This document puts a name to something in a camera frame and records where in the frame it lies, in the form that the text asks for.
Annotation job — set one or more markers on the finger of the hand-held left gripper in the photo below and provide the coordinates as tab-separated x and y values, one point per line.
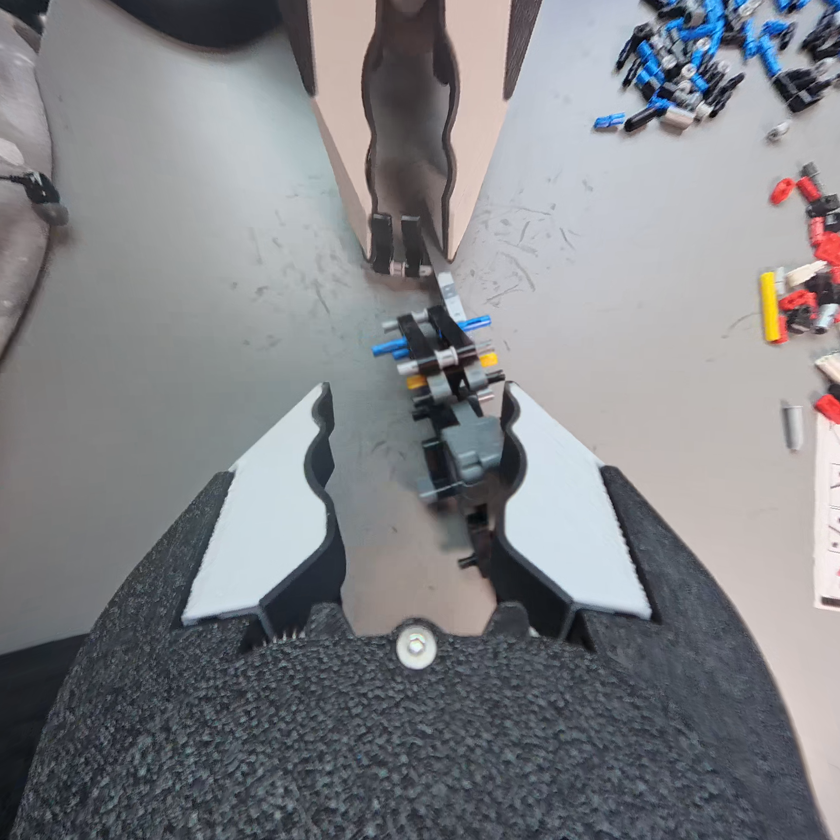
338	79
479	98

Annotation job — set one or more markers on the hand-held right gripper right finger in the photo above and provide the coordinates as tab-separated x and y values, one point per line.
571	525

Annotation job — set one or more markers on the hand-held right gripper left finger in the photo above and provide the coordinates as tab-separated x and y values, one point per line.
262	525

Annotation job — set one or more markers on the brick vehicle chassis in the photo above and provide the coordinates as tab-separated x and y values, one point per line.
469	439

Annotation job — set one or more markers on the grey axle pin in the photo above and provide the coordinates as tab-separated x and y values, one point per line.
397	268

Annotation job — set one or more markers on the grey desk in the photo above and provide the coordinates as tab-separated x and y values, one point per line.
164	295

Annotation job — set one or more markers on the pile of blue black pins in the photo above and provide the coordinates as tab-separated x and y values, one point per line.
695	59

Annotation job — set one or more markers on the small grey tube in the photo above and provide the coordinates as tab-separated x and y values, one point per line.
793	426

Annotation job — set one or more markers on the white sticker sheet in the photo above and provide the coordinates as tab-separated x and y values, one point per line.
828	525

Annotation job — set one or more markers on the yellow brick beam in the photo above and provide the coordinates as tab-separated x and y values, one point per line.
773	308

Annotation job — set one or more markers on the small silver connector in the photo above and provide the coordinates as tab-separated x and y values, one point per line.
779	130

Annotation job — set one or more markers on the person's grey printed hoodie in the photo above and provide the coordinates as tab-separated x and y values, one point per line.
23	164

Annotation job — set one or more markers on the small red brick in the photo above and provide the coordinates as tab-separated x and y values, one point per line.
782	191

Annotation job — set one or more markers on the pile of red white bricks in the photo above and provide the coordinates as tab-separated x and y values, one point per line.
820	275

